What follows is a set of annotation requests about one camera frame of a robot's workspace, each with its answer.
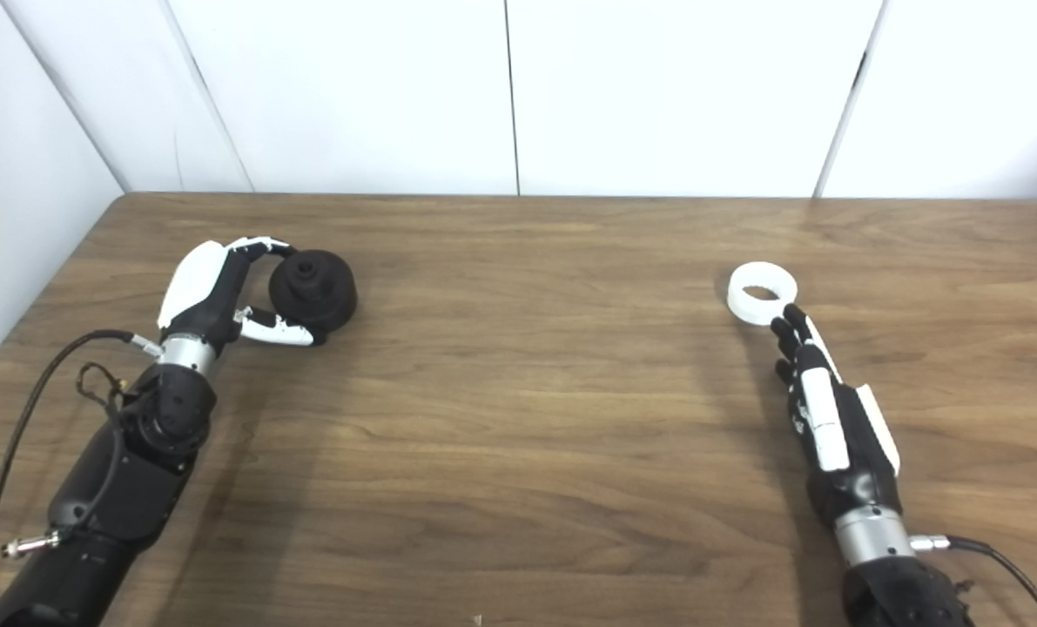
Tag thin left arm wires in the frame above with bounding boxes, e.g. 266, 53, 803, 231
78, 362, 132, 421

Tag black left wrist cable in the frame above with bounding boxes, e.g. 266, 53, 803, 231
0, 329, 164, 616

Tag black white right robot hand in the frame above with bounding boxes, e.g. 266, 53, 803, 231
771, 303, 904, 529

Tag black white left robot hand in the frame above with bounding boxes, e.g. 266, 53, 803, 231
158, 236, 327, 358

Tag round black stepped part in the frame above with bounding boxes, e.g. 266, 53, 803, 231
269, 250, 359, 333

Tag white plastic ring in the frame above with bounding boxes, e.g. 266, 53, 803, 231
727, 261, 798, 327

